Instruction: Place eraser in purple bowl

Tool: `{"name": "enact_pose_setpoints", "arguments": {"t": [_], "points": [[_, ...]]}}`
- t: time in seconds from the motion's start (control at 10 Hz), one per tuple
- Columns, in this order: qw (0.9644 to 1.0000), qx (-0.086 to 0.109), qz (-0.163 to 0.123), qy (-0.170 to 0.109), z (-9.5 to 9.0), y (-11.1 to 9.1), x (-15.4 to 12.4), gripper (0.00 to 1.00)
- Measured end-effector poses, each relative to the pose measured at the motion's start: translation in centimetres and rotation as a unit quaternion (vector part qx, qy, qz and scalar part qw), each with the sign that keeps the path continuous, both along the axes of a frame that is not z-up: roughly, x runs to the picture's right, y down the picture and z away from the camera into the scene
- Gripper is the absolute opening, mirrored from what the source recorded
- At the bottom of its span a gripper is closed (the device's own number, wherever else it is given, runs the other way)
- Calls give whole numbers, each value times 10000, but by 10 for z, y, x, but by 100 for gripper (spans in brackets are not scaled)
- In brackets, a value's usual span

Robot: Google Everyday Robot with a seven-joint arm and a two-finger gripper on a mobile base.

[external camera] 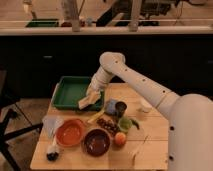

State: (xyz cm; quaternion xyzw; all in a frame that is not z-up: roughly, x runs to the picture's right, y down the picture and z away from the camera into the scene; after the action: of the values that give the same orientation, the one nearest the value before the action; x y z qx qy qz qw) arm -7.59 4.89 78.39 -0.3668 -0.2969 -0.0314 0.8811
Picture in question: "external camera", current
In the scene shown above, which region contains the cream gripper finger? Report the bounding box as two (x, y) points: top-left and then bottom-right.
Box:
(78, 97), (89, 110)
(89, 94), (101, 105)

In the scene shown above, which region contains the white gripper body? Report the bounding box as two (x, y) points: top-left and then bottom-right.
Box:
(86, 88), (101, 104)

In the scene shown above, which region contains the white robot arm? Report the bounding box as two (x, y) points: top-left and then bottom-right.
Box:
(78, 52), (213, 171)

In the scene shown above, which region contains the orange bowl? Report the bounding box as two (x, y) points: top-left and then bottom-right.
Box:
(56, 119), (86, 147)

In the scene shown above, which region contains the dark purple bowl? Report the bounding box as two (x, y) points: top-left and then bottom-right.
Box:
(83, 129), (110, 157)

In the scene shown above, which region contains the blue cup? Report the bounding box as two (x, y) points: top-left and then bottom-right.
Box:
(105, 99), (117, 115)

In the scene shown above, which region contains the yellow banana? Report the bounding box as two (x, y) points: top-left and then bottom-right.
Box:
(87, 110), (104, 124)

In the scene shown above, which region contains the green plastic tray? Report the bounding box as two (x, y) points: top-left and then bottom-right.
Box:
(50, 75), (105, 112)

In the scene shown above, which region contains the bunch of dark grapes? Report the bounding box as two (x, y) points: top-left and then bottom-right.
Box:
(97, 118), (119, 135)

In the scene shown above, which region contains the green cup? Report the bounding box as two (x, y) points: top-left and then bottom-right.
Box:
(118, 117), (132, 133)

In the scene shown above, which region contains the green chili pepper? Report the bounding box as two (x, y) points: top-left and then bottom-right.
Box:
(131, 119), (140, 130)

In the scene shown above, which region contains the orange fruit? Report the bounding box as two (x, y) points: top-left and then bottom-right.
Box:
(114, 132), (126, 146)

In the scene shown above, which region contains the white cup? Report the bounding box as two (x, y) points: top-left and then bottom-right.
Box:
(140, 99), (152, 113)

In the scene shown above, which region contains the black chair base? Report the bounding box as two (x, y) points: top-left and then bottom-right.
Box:
(0, 108), (44, 171)

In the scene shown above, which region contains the green bin in background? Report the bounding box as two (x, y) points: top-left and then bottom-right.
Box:
(26, 19), (59, 28)

